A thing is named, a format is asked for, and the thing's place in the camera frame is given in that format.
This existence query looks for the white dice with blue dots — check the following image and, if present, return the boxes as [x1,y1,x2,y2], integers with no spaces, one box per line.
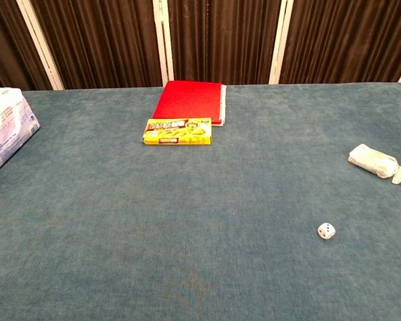
[317,222,337,241]

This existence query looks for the yellow snack box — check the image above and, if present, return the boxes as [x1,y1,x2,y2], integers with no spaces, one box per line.
[142,118,213,146]

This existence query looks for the teal table cloth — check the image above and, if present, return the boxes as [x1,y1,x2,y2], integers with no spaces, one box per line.
[0,82,401,321]

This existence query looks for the red spiral notebook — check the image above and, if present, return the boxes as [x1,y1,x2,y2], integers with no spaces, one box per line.
[152,80,229,128]

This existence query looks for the dark brown pleated curtain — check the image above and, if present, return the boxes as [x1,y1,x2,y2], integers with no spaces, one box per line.
[0,0,401,92]

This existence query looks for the small clear wrapped white packet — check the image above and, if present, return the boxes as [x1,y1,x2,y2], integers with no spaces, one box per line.
[347,143,401,185]

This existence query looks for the white tissue pack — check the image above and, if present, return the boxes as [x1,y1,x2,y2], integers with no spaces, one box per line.
[0,87,41,182]

